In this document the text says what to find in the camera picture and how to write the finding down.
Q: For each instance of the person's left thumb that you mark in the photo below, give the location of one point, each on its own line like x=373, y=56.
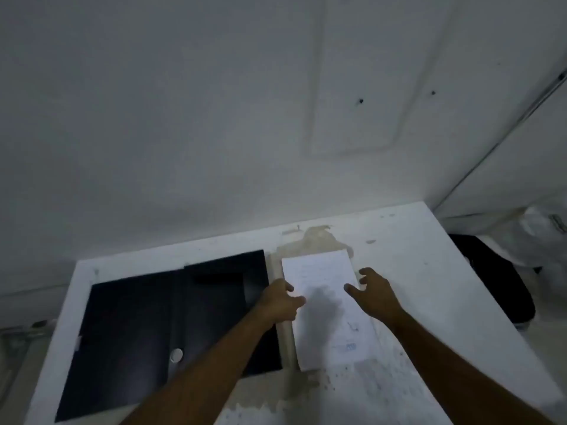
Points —
x=299, y=302

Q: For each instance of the white paper sheet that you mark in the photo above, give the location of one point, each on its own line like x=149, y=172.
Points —
x=330, y=314

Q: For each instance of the black open folder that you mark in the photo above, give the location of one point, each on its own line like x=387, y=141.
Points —
x=168, y=323

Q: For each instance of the person's right forearm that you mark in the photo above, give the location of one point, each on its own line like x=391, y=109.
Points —
x=460, y=371

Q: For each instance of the clear plastic bag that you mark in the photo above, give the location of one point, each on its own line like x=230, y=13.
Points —
x=538, y=243

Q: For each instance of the black bag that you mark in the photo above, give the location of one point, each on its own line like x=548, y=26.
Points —
x=496, y=283

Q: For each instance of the person's right thumb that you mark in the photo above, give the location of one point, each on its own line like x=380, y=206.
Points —
x=353, y=289

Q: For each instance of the person's left forearm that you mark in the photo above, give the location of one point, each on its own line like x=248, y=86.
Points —
x=201, y=371

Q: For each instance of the white round folder button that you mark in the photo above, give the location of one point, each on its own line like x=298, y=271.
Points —
x=176, y=355

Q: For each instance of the person's left hand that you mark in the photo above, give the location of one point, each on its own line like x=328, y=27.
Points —
x=280, y=301

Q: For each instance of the person's right hand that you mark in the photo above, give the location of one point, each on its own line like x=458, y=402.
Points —
x=375, y=291

